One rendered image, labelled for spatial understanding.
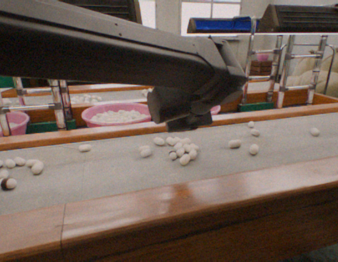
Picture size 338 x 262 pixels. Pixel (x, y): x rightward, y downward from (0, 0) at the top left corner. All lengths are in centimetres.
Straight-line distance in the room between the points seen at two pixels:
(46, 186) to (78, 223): 18
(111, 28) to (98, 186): 38
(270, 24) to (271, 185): 44
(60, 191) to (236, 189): 35
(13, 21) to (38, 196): 42
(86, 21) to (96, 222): 30
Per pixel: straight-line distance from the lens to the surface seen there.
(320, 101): 155
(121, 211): 44
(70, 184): 58
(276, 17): 77
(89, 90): 142
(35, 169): 64
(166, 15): 596
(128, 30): 25
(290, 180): 56
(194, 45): 31
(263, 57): 637
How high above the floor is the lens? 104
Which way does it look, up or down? 23 degrees down
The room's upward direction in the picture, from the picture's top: straight up
